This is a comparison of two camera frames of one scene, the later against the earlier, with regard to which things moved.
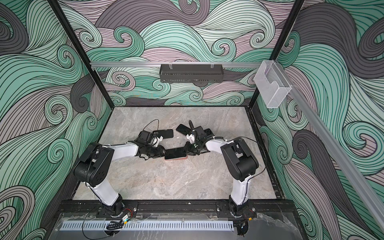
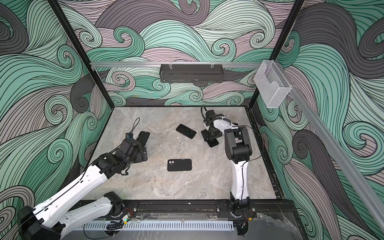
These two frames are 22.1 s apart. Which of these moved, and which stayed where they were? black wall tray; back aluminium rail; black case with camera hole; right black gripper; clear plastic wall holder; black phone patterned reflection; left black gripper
Moved: right black gripper; left black gripper; black case with camera hole
Stayed: clear plastic wall holder; black wall tray; back aluminium rail; black phone patterned reflection
